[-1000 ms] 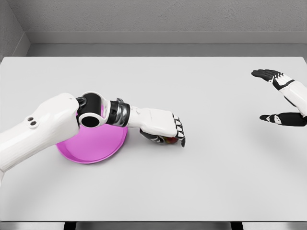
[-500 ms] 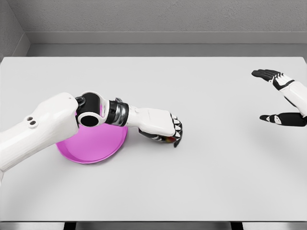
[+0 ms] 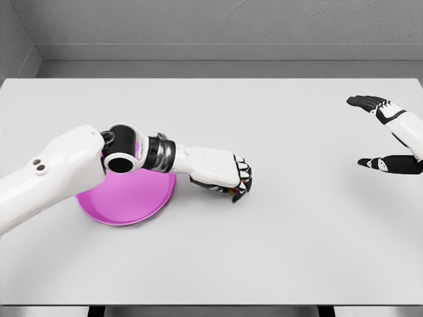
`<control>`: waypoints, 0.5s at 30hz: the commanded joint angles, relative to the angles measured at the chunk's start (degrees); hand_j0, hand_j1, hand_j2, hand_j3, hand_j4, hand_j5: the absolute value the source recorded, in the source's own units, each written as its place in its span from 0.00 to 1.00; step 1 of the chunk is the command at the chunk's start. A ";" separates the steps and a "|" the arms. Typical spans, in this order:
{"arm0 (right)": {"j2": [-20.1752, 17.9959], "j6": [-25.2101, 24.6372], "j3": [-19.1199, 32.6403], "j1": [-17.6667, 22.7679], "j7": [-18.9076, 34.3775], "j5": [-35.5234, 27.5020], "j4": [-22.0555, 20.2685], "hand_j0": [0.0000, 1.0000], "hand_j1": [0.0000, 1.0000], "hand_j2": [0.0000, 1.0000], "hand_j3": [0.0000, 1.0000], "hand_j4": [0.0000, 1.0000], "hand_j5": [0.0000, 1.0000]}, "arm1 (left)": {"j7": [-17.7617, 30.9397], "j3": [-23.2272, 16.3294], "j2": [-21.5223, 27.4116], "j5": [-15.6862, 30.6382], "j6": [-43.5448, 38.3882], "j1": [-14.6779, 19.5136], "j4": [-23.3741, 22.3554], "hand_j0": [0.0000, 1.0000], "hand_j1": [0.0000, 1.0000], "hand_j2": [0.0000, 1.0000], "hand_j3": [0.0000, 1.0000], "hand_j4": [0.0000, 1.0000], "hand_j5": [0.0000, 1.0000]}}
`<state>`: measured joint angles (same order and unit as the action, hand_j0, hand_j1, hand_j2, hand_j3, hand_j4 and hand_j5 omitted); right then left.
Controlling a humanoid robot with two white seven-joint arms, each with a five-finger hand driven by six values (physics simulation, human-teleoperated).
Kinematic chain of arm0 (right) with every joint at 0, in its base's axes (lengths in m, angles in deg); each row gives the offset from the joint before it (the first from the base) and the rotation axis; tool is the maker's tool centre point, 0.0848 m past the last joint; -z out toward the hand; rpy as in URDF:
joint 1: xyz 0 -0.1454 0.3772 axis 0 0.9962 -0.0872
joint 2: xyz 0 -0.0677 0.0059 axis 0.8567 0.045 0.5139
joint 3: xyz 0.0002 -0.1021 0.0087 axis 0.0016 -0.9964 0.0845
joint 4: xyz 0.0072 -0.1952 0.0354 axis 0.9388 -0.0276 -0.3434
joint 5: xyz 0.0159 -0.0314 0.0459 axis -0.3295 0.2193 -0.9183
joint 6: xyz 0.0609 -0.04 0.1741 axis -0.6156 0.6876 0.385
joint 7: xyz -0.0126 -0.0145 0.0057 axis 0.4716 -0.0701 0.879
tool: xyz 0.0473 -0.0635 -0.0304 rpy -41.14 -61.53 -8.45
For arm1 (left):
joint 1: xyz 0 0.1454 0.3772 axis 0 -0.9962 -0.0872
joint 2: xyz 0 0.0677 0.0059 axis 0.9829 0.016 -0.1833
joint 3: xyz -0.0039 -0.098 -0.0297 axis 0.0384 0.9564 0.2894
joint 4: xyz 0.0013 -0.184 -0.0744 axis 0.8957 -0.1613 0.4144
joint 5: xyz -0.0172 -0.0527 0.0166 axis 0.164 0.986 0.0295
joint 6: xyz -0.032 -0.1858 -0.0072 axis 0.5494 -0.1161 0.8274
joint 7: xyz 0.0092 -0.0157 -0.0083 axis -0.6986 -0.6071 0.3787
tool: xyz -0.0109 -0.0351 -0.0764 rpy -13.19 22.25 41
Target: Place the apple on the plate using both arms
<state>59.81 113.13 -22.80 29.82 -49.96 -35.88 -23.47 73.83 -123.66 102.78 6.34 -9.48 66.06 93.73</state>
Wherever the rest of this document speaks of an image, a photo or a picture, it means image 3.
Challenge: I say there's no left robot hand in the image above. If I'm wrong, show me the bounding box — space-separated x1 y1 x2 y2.
188 147 254 204

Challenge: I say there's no pink round plate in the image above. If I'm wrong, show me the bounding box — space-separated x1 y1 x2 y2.
75 141 177 228

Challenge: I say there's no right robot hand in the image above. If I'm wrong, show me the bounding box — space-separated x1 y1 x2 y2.
346 94 423 176

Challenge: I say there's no red apple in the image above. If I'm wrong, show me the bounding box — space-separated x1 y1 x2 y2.
225 179 247 197

